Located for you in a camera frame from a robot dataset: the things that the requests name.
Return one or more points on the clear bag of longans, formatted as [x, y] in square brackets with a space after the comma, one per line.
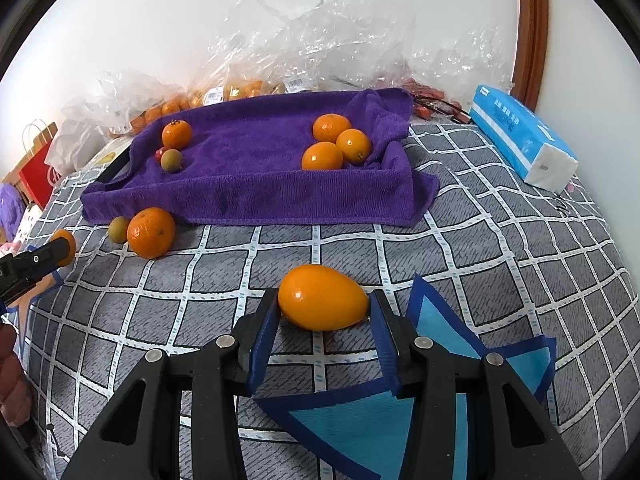
[280, 87]

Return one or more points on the yellow-green longan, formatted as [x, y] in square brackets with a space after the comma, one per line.
[172, 160]
[118, 229]

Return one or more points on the blue tissue pack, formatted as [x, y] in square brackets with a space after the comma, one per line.
[510, 125]

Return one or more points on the brown wooden door frame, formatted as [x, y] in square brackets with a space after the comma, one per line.
[532, 20]

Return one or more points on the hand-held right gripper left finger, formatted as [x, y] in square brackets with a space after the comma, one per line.
[262, 340]

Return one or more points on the red cherry tomato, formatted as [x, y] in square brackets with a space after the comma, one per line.
[161, 154]

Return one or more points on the clear bag of cherry tomatoes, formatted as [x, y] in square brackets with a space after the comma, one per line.
[430, 95]

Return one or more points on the purple fuzzy cloth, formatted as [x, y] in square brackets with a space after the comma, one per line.
[10, 205]

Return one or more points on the grey checked blanket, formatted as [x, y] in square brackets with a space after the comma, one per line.
[500, 260]

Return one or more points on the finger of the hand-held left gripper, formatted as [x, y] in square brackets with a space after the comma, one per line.
[30, 265]

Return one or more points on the oval orange kumquat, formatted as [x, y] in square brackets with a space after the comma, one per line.
[322, 305]

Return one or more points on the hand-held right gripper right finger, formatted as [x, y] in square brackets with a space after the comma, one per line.
[387, 345]

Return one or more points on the orange mandarin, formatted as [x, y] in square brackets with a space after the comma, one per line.
[150, 232]
[322, 156]
[72, 247]
[176, 133]
[331, 127]
[353, 145]

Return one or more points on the white plastic bag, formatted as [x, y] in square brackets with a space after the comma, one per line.
[75, 125]

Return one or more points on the purple towel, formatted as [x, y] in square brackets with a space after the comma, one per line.
[260, 180]

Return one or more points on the black tray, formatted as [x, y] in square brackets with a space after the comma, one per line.
[115, 165]

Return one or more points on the person's left hand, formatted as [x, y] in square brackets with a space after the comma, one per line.
[12, 380]

